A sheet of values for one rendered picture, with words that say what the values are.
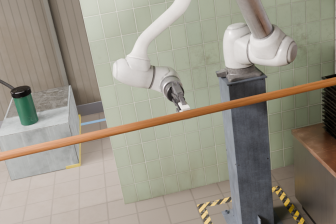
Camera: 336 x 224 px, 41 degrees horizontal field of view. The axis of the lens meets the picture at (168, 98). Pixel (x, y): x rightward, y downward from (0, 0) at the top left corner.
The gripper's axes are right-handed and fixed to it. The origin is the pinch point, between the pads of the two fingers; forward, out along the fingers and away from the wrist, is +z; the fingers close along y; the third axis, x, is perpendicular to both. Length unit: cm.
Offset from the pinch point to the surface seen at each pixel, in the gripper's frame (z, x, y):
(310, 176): -50, -74, 82
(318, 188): -40, -74, 83
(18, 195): -164, 111, 120
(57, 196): -150, 80, 120
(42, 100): -247, 87, 80
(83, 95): -291, 52, 100
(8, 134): -189, 110, 80
